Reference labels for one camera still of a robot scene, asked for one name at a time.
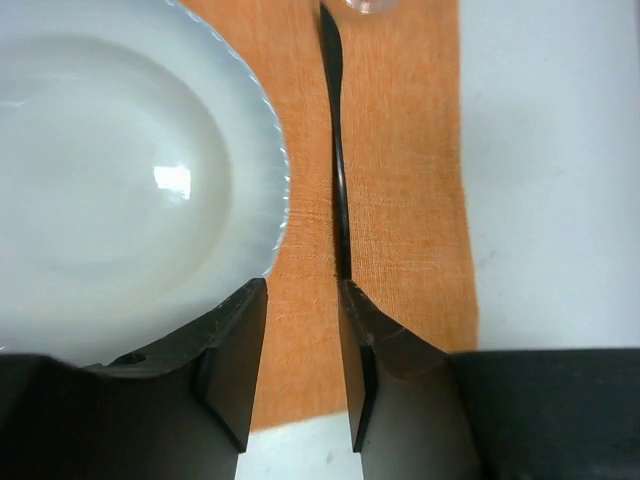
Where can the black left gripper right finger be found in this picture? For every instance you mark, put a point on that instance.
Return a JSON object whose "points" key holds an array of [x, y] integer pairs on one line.
{"points": [[417, 412]]}

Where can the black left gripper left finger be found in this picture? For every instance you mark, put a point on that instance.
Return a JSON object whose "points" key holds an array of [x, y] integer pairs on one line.
{"points": [[178, 408]]}

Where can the white ceramic bowl plate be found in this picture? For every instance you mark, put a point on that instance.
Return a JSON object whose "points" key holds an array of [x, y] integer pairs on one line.
{"points": [[144, 176]]}

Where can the orange cloth placemat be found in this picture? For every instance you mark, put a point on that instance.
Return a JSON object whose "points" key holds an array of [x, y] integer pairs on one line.
{"points": [[401, 138]]}

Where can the black plastic knife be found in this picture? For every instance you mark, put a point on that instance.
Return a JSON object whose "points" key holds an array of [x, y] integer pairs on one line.
{"points": [[332, 56]]}

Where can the clear drinking glass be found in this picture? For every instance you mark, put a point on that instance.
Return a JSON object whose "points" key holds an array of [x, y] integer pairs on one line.
{"points": [[371, 7]]}

